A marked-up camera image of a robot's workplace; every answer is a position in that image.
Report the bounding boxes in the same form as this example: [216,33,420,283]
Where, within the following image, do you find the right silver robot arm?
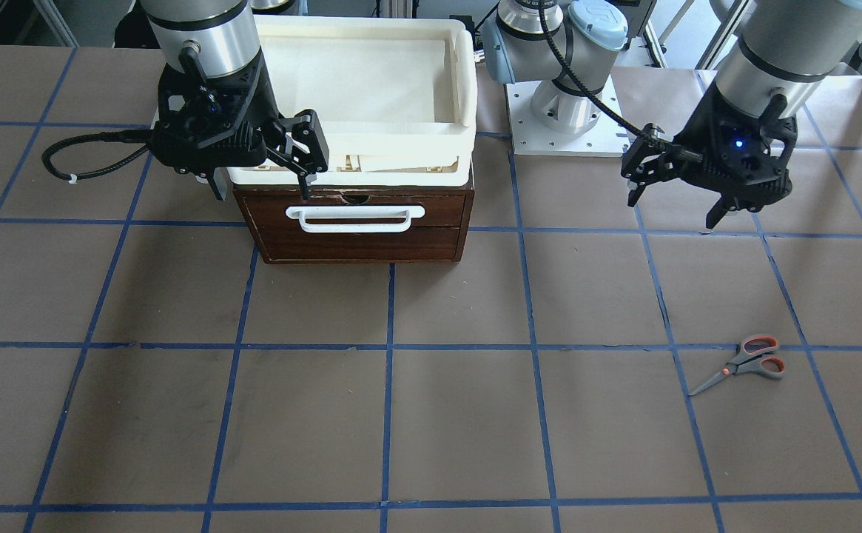
[142,1,329,200]

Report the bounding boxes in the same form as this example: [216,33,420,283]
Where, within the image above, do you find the white plastic tray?
[255,15,477,187]

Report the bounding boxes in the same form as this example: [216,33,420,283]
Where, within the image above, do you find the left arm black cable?
[539,0,653,140]

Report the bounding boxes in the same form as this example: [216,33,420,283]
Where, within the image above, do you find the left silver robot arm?
[482,1,862,229]

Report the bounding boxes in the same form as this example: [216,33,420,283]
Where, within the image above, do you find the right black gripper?
[151,45,329,201]

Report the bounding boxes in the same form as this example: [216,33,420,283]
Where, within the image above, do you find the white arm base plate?
[505,80,630,158]

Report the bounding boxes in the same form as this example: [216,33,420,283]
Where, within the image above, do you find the dark wooden cabinet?
[232,178,475,264]

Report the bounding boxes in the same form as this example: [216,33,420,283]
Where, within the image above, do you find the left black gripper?
[621,82,798,230]

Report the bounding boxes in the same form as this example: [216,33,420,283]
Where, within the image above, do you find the grey orange scissors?
[687,335,785,397]

